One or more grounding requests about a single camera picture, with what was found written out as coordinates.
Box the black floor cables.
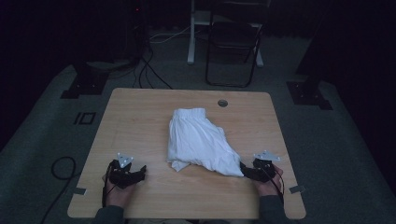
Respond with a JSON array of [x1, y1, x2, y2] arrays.
[[132, 46, 174, 91]]

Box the black folding chair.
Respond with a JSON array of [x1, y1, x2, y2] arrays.
[[205, 0, 273, 89]]

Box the black looped floor cable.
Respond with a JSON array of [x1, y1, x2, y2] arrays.
[[39, 156, 83, 224]]

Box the black stand base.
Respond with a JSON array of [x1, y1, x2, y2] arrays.
[[286, 77, 333, 111], [60, 63, 110, 100]]

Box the white cloth shorts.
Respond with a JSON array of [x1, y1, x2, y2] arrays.
[[166, 107, 246, 177]]

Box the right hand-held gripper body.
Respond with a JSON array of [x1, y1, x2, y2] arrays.
[[248, 149, 281, 183]]

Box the white floor cable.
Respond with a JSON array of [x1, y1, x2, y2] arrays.
[[148, 25, 191, 45]]

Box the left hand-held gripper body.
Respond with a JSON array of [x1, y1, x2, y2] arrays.
[[107, 152, 138, 189]]

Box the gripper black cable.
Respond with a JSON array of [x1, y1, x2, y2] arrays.
[[102, 163, 117, 207], [263, 167, 286, 204]]

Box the person's left hand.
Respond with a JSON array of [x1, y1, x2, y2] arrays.
[[103, 179, 135, 208]]

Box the white metal desk frame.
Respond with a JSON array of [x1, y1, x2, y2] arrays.
[[186, 0, 265, 68]]

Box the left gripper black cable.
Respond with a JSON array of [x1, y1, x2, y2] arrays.
[[102, 163, 117, 207]]

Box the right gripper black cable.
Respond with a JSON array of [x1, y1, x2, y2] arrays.
[[263, 167, 286, 204]]

